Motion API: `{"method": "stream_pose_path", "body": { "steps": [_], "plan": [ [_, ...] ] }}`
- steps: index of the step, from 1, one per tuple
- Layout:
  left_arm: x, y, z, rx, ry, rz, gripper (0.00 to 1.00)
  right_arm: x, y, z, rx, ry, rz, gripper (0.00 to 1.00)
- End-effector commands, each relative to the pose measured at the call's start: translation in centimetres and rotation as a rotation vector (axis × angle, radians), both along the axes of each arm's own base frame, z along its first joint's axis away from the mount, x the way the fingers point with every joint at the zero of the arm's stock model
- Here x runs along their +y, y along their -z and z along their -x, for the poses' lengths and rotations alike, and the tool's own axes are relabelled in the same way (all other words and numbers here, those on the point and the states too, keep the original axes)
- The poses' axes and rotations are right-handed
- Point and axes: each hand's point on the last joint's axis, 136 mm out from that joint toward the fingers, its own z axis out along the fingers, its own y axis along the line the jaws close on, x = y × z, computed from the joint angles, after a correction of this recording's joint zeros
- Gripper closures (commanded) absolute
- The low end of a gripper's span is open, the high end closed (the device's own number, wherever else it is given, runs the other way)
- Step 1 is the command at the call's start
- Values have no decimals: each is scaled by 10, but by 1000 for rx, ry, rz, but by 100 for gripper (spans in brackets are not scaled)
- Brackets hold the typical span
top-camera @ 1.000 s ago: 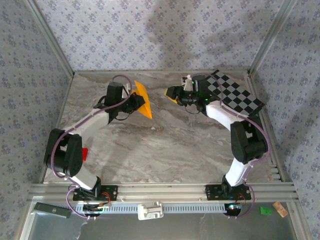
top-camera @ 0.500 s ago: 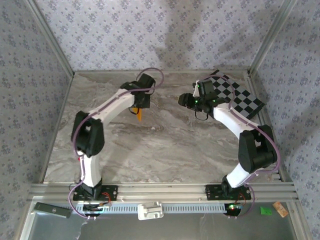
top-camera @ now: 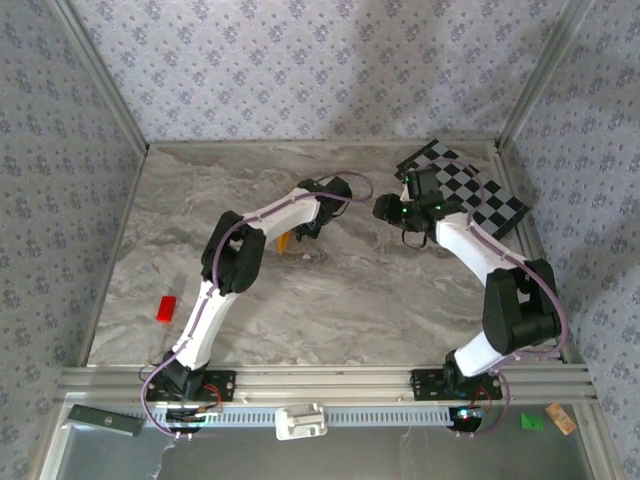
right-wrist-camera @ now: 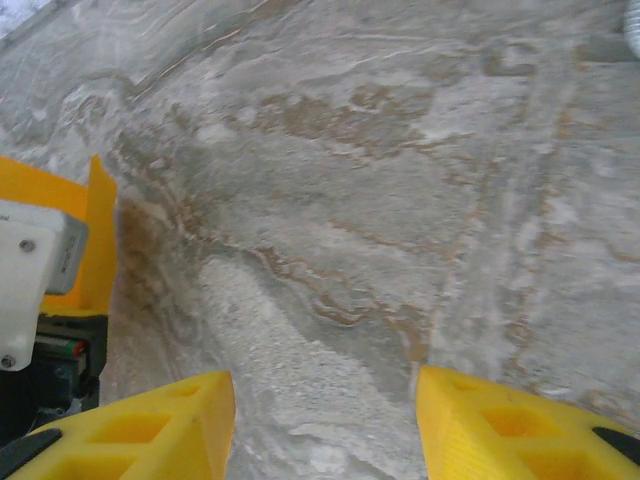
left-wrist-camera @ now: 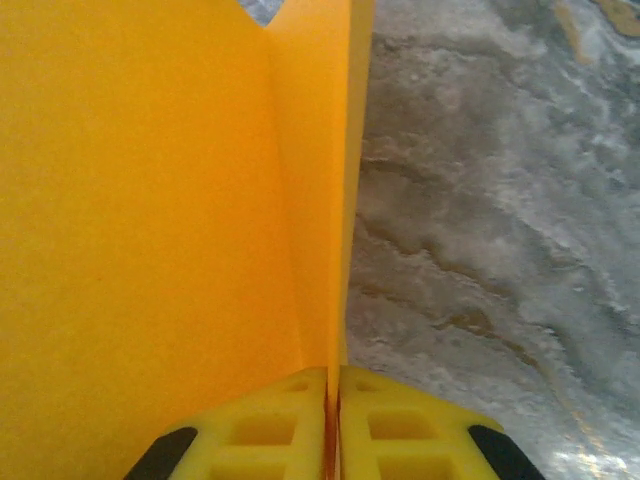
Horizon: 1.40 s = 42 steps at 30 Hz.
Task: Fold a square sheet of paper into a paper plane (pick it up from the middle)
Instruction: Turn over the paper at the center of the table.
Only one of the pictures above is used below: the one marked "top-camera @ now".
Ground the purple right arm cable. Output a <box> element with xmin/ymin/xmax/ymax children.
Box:
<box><xmin>412</xmin><ymin>158</ymin><xmax>569</xmax><ymax>441</ymax></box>

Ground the black grey chessboard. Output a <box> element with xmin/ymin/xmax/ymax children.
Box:
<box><xmin>394</xmin><ymin>138</ymin><xmax>532</xmax><ymax>241</ymax></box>

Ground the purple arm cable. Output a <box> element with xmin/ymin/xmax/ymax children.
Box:
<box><xmin>412</xmin><ymin>158</ymin><xmax>569</xmax><ymax>441</ymax></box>
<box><xmin>141</xmin><ymin>171</ymin><xmax>375</xmax><ymax>441</ymax></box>

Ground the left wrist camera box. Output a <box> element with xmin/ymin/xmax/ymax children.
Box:
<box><xmin>319</xmin><ymin>177</ymin><xmax>354</xmax><ymax>202</ymax></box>

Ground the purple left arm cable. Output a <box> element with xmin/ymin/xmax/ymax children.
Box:
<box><xmin>141</xmin><ymin>171</ymin><xmax>375</xmax><ymax>441</ymax></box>

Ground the long aluminium base rail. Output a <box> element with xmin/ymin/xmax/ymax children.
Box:
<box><xmin>57</xmin><ymin>367</ymin><xmax>599</xmax><ymax>404</ymax></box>

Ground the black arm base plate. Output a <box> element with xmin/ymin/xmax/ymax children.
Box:
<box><xmin>145</xmin><ymin>368</ymin><xmax>237</xmax><ymax>402</ymax></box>
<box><xmin>410</xmin><ymin>368</ymin><xmax>503</xmax><ymax>402</ymax></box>

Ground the red plastic block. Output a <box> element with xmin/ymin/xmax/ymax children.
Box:
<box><xmin>155</xmin><ymin>295</ymin><xmax>179</xmax><ymax>324</ymax></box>

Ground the aluminium table side rail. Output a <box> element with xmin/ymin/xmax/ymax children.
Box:
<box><xmin>492</xmin><ymin>142</ymin><xmax>576</xmax><ymax>366</ymax></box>
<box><xmin>77</xmin><ymin>143</ymin><xmax>151</xmax><ymax>369</ymax></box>

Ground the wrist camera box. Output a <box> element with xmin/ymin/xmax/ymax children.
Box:
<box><xmin>319</xmin><ymin>177</ymin><xmax>354</xmax><ymax>202</ymax></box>
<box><xmin>402</xmin><ymin>167</ymin><xmax>443</xmax><ymax>202</ymax></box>

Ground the grey metal shelf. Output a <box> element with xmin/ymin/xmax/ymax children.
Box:
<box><xmin>39</xmin><ymin>402</ymin><xmax>626</xmax><ymax>480</ymax></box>

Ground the brown cardboard piece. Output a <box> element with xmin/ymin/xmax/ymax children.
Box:
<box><xmin>544</xmin><ymin>402</ymin><xmax>577</xmax><ymax>435</ymax></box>

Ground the grey slotted cable tray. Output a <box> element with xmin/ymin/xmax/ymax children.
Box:
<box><xmin>149</xmin><ymin>404</ymin><xmax>481</xmax><ymax>429</ymax></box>

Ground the aluminium corner post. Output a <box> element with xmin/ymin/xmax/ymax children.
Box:
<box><xmin>49</xmin><ymin>0</ymin><xmax>151</xmax><ymax>154</ymax></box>
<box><xmin>495</xmin><ymin>0</ymin><xmax>596</xmax><ymax>154</ymax></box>

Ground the flat black device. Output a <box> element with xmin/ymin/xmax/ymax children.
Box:
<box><xmin>66</xmin><ymin>403</ymin><xmax>144</xmax><ymax>438</ymax></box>

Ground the small electronics board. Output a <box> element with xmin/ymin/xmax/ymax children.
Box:
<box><xmin>448</xmin><ymin>405</ymin><xmax>489</xmax><ymax>432</ymax></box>
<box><xmin>166</xmin><ymin>405</ymin><xmax>224</xmax><ymax>432</ymax></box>

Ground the white plastic bracket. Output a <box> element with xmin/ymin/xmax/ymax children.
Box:
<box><xmin>274</xmin><ymin>402</ymin><xmax>329</xmax><ymax>441</ymax></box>

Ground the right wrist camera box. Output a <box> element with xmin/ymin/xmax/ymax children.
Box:
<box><xmin>402</xmin><ymin>167</ymin><xmax>443</xmax><ymax>202</ymax></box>

